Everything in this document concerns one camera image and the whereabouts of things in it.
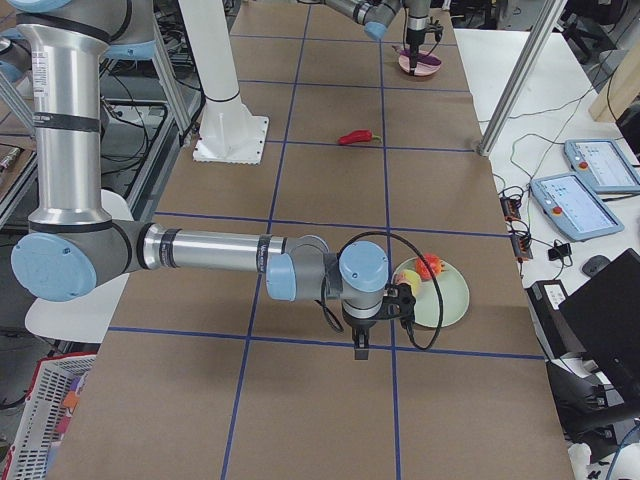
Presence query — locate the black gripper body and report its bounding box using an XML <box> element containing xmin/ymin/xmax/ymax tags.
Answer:
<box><xmin>343</xmin><ymin>312</ymin><xmax>378</xmax><ymax>336</ymax></box>
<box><xmin>407</xmin><ymin>17</ymin><xmax>428</xmax><ymax>46</ymax></box>

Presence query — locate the purple eggplant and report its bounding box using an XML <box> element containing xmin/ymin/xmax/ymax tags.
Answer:
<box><xmin>394</xmin><ymin>46</ymin><xmax>442</xmax><ymax>69</ymax></box>

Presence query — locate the yellow pink peach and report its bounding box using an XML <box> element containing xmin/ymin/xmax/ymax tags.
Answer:
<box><xmin>394</xmin><ymin>269</ymin><xmax>422</xmax><ymax>297</ymax></box>

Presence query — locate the red pomegranate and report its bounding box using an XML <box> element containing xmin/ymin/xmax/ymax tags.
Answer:
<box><xmin>414</xmin><ymin>253</ymin><xmax>445</xmax><ymax>281</ymax></box>

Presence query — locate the red chili pepper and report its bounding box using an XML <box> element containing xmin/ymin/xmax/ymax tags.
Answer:
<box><xmin>337</xmin><ymin>129</ymin><xmax>382</xmax><ymax>146</ymax></box>

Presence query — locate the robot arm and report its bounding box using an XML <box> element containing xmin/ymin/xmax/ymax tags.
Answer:
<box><xmin>321</xmin><ymin>0</ymin><xmax>431</xmax><ymax>75</ymax></box>
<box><xmin>11</xmin><ymin>1</ymin><xmax>389</xmax><ymax>360</ymax></box>

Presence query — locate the pink plate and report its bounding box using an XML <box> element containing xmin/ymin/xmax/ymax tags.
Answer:
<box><xmin>398</xmin><ymin>56</ymin><xmax>442</xmax><ymax>77</ymax></box>

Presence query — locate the green plate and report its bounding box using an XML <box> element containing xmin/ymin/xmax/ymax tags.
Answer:
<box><xmin>393</xmin><ymin>257</ymin><xmax>470</xmax><ymax>328</ymax></box>

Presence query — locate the near blue teach pendant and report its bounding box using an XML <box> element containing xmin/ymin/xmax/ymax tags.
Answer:
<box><xmin>530</xmin><ymin>173</ymin><xmax>624</xmax><ymax>242</ymax></box>

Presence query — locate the blue teach pendant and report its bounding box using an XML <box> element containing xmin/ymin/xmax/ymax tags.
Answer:
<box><xmin>564</xmin><ymin>139</ymin><xmax>639</xmax><ymax>194</ymax></box>
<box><xmin>530</xmin><ymin>173</ymin><xmax>624</xmax><ymax>242</ymax></box>

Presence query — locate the far blue teach pendant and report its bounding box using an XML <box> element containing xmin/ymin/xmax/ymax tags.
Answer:
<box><xmin>564</xmin><ymin>139</ymin><xmax>639</xmax><ymax>194</ymax></box>

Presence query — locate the black computer mouse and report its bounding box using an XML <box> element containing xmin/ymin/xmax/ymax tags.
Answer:
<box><xmin>581</xmin><ymin>255</ymin><xmax>611</xmax><ymax>278</ymax></box>

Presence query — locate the black monitor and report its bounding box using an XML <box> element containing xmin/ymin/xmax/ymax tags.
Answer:
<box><xmin>559</xmin><ymin>248</ymin><xmax>639</xmax><ymax>400</ymax></box>

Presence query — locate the white chair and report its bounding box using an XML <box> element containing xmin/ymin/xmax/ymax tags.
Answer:
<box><xmin>25</xmin><ymin>190</ymin><xmax>138</xmax><ymax>343</ymax></box>

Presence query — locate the white perforated basket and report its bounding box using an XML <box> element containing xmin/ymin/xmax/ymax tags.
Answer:
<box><xmin>2</xmin><ymin>353</ymin><xmax>96</xmax><ymax>479</ymax></box>

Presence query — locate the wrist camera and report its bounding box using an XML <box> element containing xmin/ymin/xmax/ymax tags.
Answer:
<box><xmin>376</xmin><ymin>284</ymin><xmax>416</xmax><ymax>330</ymax></box>
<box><xmin>425</xmin><ymin>17</ymin><xmax>444</xmax><ymax>43</ymax></box>

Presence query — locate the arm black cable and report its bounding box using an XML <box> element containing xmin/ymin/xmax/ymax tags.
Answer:
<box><xmin>319</xmin><ymin>230</ymin><xmax>446</xmax><ymax>351</ymax></box>

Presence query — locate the aluminium frame post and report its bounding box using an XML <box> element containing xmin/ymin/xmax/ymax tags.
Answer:
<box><xmin>476</xmin><ymin>0</ymin><xmax>566</xmax><ymax>157</ymax></box>

